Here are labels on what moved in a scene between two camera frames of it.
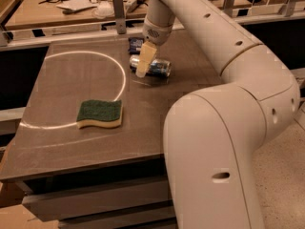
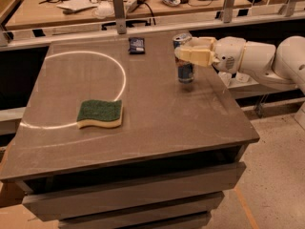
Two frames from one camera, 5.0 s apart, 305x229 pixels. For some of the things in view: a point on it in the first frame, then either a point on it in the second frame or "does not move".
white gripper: [156, 33] -> [229, 55]
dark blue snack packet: [134, 45] does not move
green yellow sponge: [99, 113] does not move
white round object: [105, 9] does not move
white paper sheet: [77, 4] does not move
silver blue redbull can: [160, 68] -> [185, 70]
